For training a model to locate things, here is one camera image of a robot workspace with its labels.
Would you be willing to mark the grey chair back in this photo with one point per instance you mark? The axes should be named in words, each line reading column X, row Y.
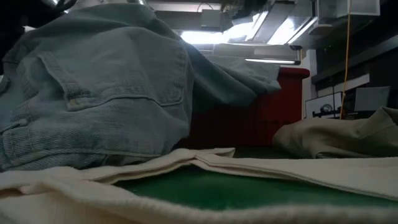
column 371, row 99

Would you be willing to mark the red plastic laundry bin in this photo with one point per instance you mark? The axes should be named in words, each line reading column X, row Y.
column 273, row 112

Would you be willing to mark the cream printed tote bag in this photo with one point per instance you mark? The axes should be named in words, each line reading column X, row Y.
column 217, row 214

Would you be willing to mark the light blue denim jeans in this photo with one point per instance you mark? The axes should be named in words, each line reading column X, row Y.
column 109, row 93

